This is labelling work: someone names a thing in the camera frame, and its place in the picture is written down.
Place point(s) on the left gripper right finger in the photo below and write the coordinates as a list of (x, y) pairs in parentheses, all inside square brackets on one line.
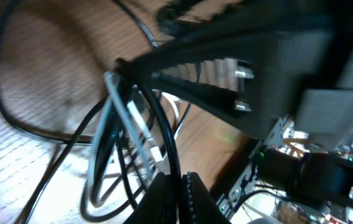
[(197, 205)]

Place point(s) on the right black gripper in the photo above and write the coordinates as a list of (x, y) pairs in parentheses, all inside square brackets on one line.
[(301, 57)]

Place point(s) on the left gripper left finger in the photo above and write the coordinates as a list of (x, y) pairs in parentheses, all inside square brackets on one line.
[(156, 205)]

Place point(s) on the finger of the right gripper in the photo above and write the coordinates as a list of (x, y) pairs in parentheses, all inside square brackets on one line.
[(219, 102), (251, 32)]

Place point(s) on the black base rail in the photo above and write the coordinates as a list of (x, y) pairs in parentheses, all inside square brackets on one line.
[(233, 179)]

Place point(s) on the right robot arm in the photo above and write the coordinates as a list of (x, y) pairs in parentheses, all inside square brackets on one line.
[(318, 176)]

